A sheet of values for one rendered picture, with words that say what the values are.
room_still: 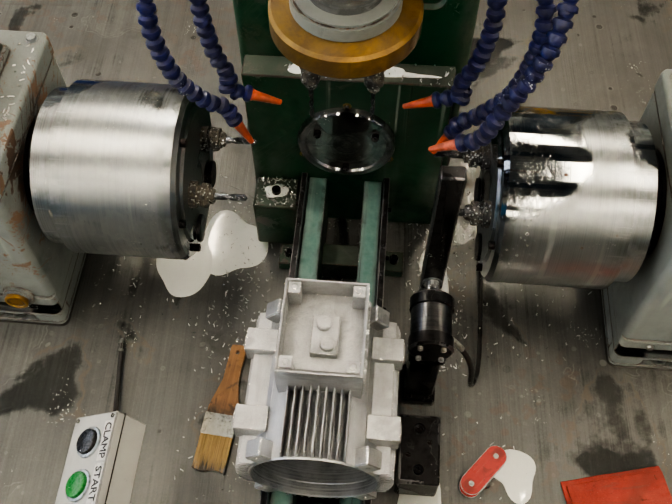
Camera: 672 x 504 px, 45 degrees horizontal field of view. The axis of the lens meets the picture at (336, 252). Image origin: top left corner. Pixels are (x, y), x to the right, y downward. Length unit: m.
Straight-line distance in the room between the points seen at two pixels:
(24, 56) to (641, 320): 0.95
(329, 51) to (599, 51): 0.93
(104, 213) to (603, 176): 0.65
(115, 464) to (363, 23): 0.56
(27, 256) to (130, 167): 0.23
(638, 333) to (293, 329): 0.55
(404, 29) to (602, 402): 0.67
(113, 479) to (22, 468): 0.35
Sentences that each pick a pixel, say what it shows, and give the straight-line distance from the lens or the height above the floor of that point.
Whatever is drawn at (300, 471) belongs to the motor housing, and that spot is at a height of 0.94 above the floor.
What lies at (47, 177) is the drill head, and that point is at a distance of 1.14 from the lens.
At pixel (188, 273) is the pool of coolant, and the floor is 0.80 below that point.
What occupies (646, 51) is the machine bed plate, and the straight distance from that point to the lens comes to 1.79.
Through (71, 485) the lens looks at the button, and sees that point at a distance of 0.99.
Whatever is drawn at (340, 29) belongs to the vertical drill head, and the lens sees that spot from 0.92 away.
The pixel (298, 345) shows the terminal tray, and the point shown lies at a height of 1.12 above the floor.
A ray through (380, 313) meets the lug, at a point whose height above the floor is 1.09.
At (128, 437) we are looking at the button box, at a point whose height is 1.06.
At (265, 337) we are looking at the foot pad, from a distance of 1.01.
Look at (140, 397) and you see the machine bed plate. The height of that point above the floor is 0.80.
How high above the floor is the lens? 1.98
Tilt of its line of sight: 58 degrees down
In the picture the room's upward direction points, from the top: straight up
